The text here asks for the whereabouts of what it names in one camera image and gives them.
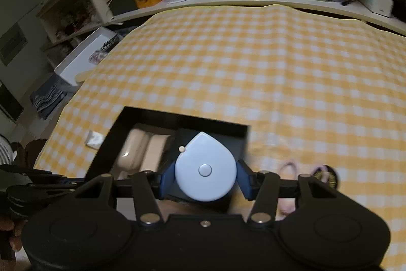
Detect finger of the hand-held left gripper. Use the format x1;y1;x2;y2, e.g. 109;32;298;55
0;165;67;181
6;180;83;205

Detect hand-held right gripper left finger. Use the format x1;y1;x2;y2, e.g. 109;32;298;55
75;161;176;225

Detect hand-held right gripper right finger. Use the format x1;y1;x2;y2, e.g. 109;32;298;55
235;160;339;225

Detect light blue tape measure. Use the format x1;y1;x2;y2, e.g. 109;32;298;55
174;131;238;202

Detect person's left hand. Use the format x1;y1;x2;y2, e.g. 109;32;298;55
0;214;25;254

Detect dark brown cloth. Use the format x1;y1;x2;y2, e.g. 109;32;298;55
13;139;49;169

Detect white fan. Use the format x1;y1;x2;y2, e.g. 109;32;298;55
0;134;14;170

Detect beige rounded case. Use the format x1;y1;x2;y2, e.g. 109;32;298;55
116;128;150;178

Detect small white packet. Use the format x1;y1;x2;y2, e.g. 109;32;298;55
86;130;104;149

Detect grey folded towels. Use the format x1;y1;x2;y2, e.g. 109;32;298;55
30;77;69;120

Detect black round badge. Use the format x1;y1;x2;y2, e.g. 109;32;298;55
312;165;339;189

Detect yellow checkered blanket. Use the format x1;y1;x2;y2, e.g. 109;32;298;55
33;3;406;271

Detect white cardboard box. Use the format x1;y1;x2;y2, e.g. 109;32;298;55
54;26;123;86

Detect floral pouch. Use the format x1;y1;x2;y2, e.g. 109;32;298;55
89;49;107;63

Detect black storage box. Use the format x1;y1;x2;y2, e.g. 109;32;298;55
109;0;138;16

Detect pink hair tie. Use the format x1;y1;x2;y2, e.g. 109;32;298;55
277;161;302;215

